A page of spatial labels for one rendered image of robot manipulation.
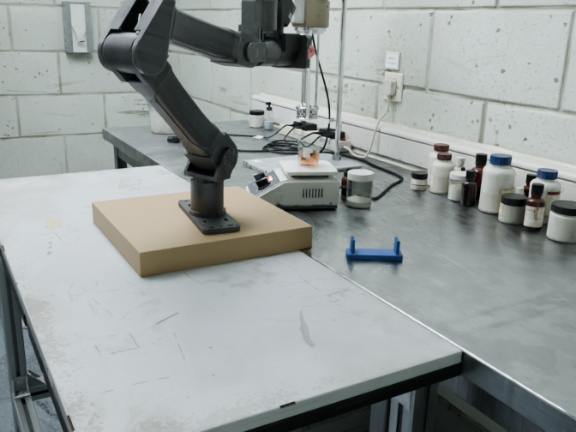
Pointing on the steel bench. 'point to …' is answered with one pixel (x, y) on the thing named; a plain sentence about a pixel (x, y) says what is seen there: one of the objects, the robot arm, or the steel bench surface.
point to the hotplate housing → (303, 192)
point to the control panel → (265, 188)
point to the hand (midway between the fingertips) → (310, 51)
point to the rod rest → (375, 252)
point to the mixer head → (311, 16)
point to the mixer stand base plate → (297, 159)
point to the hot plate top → (308, 169)
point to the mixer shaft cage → (305, 93)
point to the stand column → (340, 81)
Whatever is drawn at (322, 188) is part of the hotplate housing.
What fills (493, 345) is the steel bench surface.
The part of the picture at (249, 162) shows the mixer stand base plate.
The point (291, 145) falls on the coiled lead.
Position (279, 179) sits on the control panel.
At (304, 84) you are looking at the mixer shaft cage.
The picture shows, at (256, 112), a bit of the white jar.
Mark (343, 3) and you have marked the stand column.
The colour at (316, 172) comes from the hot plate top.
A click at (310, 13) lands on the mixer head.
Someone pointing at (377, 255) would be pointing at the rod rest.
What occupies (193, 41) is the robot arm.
